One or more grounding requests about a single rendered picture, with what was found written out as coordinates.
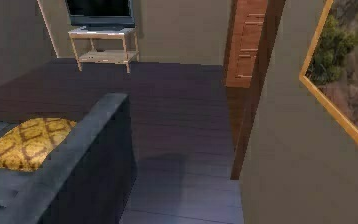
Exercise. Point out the pale wooden television stand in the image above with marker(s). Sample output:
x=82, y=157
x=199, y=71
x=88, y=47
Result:
x=103, y=55

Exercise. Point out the brown wooden chest of drawers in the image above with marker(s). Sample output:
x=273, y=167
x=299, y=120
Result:
x=245, y=43

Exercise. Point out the dark grey sofa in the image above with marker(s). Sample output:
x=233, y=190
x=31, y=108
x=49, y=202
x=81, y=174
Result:
x=87, y=160

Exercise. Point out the black television set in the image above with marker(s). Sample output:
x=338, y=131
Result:
x=100, y=11

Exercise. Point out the yellow patterned cushion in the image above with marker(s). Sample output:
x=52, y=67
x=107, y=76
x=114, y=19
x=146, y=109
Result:
x=28, y=143

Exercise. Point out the gold framed landscape picture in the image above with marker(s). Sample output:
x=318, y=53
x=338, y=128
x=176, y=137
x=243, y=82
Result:
x=343, y=63

